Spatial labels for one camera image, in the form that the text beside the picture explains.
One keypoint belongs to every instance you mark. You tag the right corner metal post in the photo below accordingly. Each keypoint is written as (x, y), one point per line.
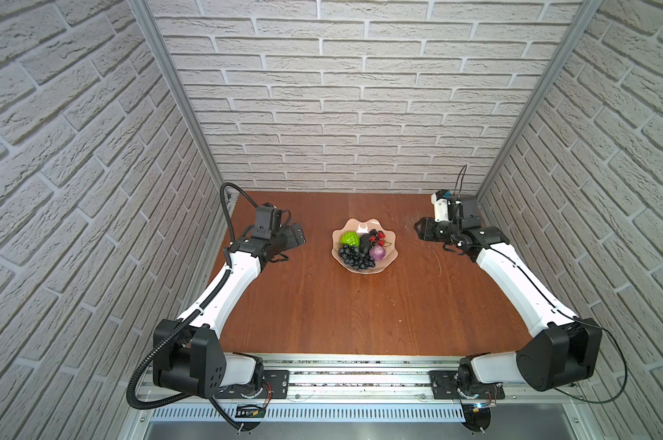
(581, 21)

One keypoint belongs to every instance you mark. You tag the dark fake avocado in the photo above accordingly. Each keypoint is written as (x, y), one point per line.
(365, 243)

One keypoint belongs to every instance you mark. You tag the purple fake onion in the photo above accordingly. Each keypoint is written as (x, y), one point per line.
(377, 253)

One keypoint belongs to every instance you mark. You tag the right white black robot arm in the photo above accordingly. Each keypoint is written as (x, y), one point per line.
(564, 348)

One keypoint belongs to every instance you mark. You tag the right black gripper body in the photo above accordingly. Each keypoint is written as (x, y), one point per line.
(438, 231)

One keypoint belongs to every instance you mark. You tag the pink wavy fruit bowl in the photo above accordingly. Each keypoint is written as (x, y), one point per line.
(363, 227)

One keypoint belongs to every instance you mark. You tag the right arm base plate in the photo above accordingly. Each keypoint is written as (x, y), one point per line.
(453, 385)

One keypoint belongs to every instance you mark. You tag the corner metal post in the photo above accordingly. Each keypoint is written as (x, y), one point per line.
(581, 21)
(146, 20)

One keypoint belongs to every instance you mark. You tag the dark grape bunch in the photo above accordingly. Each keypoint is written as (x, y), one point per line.
(353, 258)

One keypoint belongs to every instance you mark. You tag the green bumpy fake fruit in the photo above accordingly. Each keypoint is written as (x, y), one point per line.
(349, 239)

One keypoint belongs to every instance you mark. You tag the aluminium rail frame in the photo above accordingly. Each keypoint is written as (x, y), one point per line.
(324, 378)

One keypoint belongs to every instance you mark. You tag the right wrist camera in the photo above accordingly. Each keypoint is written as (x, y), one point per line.
(451, 208)

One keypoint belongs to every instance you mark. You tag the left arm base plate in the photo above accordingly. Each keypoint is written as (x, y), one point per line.
(265, 385)

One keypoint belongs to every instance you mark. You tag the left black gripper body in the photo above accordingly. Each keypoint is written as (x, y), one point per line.
(289, 237)

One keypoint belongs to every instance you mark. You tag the left corner metal post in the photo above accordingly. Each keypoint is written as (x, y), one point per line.
(146, 20)

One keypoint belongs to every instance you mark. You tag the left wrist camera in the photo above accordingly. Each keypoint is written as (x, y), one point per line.
(267, 221)

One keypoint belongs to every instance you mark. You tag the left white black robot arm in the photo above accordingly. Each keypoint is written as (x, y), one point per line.
(191, 360)

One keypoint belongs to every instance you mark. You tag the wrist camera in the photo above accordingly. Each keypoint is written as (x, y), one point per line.
(267, 221)
(451, 208)

